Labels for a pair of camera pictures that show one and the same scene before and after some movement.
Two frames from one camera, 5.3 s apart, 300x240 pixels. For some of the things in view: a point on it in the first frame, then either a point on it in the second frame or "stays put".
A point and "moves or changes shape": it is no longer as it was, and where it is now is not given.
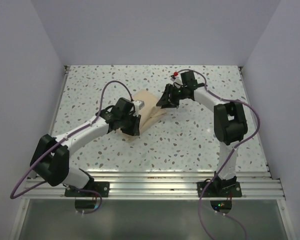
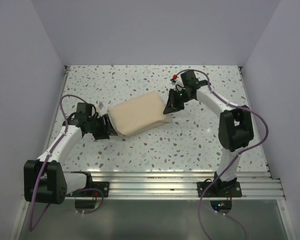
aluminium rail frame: [158, 186] stays put
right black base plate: [220, 189] stays put
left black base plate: [102, 187] stays put
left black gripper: [131, 123] → [101, 128]
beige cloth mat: [150, 113] moves or changes shape
